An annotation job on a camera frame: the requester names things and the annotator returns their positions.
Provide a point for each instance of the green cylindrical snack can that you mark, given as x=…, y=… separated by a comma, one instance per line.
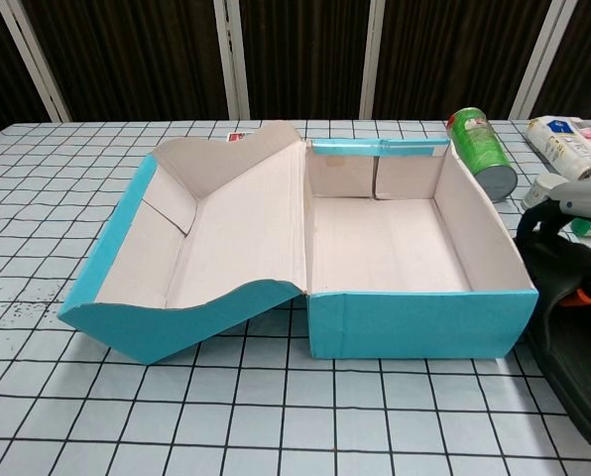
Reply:
x=479, y=149

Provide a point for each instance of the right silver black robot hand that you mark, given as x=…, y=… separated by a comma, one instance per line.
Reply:
x=588, y=198

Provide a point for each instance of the green capped small bottle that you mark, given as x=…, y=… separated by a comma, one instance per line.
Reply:
x=584, y=229

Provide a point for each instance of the red and blue postcard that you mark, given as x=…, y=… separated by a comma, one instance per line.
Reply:
x=236, y=137

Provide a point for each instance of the white black checkered tablecloth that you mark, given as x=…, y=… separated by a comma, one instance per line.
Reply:
x=275, y=421

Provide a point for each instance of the black rubber slipper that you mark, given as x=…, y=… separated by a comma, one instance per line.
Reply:
x=573, y=377

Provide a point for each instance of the crumpled white paper package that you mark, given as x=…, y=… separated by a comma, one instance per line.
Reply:
x=563, y=144

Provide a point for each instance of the light blue cardboard shoe box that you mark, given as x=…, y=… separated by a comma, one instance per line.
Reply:
x=390, y=327

